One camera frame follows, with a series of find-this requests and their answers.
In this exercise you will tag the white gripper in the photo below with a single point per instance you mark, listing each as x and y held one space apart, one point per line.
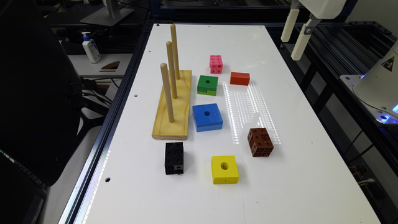
321 9

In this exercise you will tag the pink linking cube block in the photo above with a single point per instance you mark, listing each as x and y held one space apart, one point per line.
216 64

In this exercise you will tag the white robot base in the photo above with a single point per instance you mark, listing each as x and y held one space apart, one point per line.
377 89

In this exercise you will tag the red rectangular block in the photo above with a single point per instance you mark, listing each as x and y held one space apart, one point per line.
238 78

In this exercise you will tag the green square block with hole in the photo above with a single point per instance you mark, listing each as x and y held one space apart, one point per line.
207 85

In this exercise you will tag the brown linking cube block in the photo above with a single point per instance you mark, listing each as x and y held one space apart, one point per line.
260 142

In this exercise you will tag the blue square block with hole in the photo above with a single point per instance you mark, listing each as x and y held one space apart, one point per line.
207 117

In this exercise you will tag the rear wooden peg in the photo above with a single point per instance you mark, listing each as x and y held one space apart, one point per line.
175 50

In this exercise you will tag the wooden peg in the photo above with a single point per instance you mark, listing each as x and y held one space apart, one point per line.
167 91
175 50
170 57

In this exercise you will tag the middle wooden peg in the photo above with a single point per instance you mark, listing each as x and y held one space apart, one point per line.
170 57

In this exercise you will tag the front wooden peg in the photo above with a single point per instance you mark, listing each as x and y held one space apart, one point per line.
167 91

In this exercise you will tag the yellow square block with hole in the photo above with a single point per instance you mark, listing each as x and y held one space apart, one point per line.
224 170

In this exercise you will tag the wooden peg base board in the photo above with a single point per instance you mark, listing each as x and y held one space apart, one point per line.
178 130

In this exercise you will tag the black linking cube block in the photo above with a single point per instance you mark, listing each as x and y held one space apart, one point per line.
174 158

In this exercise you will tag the grey monitor stand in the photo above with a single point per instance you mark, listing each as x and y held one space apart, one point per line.
109 15

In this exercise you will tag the white pump lotion bottle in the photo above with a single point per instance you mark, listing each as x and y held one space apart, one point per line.
90 48

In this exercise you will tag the black office chair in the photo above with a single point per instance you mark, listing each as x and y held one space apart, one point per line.
40 93

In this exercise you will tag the black aluminium frame rack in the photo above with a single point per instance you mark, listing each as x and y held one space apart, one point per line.
335 50

